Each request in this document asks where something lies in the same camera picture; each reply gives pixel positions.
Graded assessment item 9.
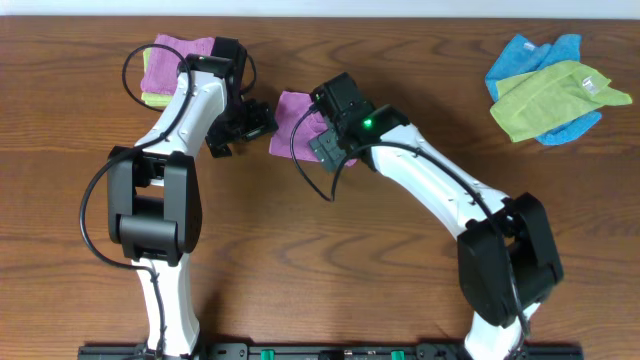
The purple cloth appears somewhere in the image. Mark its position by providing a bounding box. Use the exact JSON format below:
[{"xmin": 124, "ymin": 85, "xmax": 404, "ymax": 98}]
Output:
[
  {"xmin": 269, "ymin": 91, "xmax": 331, "ymax": 163},
  {"xmin": 140, "ymin": 34, "xmax": 215, "ymax": 95}
]

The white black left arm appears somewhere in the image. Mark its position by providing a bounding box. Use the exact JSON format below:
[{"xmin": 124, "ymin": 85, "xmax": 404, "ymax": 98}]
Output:
[{"xmin": 106, "ymin": 54, "xmax": 275, "ymax": 359}]

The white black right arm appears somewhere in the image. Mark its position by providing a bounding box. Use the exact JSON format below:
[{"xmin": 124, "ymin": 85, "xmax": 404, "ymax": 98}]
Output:
[{"xmin": 309, "ymin": 104, "xmax": 564, "ymax": 359}]

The folded purple cloth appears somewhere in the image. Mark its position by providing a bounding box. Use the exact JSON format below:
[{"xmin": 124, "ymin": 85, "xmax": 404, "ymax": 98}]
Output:
[{"xmin": 140, "ymin": 34, "xmax": 215, "ymax": 95}]

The folded green cloth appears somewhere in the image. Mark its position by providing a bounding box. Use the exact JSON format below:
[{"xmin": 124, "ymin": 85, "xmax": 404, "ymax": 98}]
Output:
[{"xmin": 141, "ymin": 48, "xmax": 172, "ymax": 108}]

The blue cloth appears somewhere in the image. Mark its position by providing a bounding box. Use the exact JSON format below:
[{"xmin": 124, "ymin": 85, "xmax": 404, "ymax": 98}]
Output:
[{"xmin": 485, "ymin": 34, "xmax": 602, "ymax": 146}]

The black left cable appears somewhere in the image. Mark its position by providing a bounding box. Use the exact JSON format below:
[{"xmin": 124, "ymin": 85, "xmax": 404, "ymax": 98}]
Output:
[{"xmin": 78, "ymin": 43, "xmax": 194, "ymax": 359}]

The black cable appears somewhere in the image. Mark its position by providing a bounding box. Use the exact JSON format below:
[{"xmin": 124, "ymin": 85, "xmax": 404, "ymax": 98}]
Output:
[
  {"xmin": 289, "ymin": 102, "xmax": 531, "ymax": 336},
  {"xmin": 78, "ymin": 43, "xmax": 194, "ymax": 359}
]

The black right cable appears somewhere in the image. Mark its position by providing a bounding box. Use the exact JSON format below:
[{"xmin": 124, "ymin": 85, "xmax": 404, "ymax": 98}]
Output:
[{"xmin": 289, "ymin": 102, "xmax": 531, "ymax": 336}]

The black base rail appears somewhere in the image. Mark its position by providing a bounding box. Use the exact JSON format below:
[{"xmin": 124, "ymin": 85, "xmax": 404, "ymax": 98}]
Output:
[{"xmin": 77, "ymin": 342, "xmax": 585, "ymax": 360}]

